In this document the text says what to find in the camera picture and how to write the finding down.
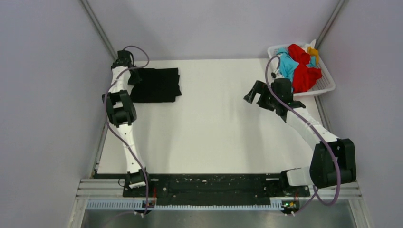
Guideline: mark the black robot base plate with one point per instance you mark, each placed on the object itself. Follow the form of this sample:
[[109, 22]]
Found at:
[[219, 189]]

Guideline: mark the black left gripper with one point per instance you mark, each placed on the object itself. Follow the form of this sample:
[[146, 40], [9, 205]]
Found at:
[[135, 80]]

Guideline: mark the black t-shirt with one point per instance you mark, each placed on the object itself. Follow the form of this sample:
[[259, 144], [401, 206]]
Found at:
[[152, 85]]

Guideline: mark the white plastic laundry basket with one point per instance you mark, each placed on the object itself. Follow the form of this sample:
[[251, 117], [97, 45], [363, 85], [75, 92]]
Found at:
[[323, 85]]

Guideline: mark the white slotted cable duct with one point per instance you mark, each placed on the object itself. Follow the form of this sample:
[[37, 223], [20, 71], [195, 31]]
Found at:
[[113, 204]]

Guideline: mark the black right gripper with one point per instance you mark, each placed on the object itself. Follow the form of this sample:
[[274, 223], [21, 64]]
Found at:
[[259, 87]]

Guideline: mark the yellow t-shirt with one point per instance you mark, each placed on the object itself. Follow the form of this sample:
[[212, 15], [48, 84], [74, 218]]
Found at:
[[314, 53]]

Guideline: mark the white t-shirt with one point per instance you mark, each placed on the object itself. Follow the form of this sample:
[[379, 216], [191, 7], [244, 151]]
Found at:
[[312, 44]]

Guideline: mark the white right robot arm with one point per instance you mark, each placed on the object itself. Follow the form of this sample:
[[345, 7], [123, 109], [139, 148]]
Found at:
[[333, 160]]

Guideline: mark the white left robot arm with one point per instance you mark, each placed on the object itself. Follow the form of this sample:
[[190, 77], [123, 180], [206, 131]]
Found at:
[[121, 115]]

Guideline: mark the light blue t-shirt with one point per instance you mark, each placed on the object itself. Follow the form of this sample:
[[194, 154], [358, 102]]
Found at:
[[287, 62]]

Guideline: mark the red t-shirt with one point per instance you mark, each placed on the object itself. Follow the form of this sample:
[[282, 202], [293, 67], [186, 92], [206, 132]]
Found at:
[[305, 78]]

